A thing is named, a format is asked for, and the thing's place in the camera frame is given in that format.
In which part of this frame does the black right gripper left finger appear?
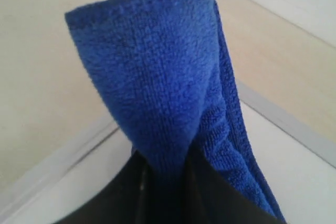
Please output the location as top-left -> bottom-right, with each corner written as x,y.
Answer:
56,152 -> 168,224

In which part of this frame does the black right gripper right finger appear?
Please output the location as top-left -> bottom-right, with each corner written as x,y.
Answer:
181,144 -> 278,223

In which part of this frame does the blue cloth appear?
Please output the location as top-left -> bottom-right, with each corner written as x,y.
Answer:
65,0 -> 285,223

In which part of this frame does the aluminium framed whiteboard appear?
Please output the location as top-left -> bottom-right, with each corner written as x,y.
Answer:
1,83 -> 335,223

